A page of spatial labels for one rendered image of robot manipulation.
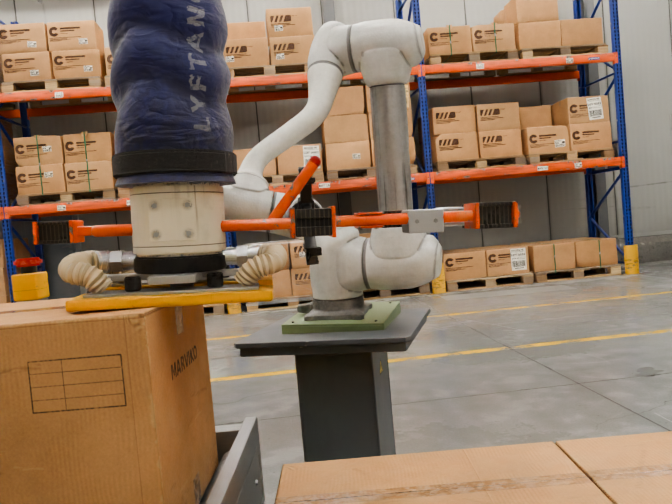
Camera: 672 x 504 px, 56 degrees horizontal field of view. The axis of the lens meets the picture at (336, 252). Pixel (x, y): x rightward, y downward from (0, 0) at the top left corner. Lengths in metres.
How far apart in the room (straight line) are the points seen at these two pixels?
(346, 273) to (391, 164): 0.34
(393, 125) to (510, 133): 7.23
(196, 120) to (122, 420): 0.51
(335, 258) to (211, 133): 0.80
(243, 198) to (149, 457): 0.67
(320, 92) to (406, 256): 0.51
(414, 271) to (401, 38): 0.63
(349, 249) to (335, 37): 0.59
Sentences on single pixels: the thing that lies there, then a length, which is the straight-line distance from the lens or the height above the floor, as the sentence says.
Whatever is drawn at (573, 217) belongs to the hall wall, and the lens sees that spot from 10.70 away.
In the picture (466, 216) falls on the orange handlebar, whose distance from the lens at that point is 1.24.
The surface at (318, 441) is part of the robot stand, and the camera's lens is 1.96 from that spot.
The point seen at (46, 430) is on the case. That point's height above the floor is 0.78.
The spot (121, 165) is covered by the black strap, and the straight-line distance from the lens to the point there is 1.17.
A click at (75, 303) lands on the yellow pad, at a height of 0.97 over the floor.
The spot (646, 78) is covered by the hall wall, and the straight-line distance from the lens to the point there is 11.50.
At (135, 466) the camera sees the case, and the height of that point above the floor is 0.71.
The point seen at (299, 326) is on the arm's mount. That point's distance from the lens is 1.86.
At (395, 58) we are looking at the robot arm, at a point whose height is 1.49.
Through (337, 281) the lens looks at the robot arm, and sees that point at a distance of 1.86.
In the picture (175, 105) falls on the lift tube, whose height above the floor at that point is 1.28.
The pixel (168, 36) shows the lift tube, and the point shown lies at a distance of 1.18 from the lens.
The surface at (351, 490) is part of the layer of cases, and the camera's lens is 1.31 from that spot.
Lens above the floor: 1.06
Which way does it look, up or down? 3 degrees down
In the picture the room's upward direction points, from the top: 5 degrees counter-clockwise
